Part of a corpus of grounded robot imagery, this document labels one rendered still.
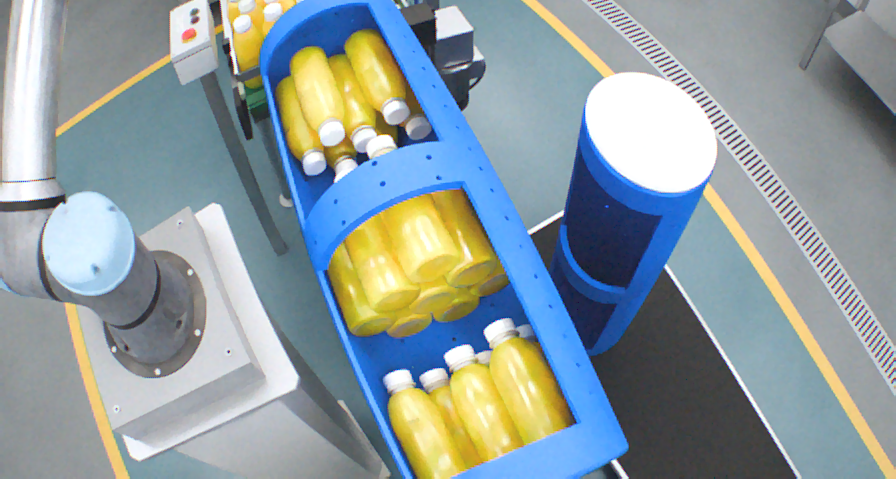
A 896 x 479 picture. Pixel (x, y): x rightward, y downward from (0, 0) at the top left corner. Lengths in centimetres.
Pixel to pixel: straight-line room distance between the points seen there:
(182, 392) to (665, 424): 145
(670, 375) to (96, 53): 328
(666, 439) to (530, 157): 116
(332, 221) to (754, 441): 155
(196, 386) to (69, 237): 26
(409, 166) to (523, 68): 183
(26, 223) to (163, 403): 30
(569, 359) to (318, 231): 36
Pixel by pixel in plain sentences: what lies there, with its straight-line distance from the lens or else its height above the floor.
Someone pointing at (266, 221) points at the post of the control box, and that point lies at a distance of 204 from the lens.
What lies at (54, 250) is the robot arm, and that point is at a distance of 68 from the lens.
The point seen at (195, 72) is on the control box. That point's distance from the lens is 138.
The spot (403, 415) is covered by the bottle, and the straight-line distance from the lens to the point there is 84.
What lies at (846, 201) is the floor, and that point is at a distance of 288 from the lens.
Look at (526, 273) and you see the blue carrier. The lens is 79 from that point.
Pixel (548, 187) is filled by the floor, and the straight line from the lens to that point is 228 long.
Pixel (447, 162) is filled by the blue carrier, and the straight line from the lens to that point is 84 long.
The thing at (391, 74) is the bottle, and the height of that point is 114.
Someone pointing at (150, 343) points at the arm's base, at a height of 126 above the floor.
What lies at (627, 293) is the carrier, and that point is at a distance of 146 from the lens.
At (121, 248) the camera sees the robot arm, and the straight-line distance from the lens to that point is 66.
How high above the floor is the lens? 191
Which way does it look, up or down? 61 degrees down
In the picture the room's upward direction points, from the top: 3 degrees counter-clockwise
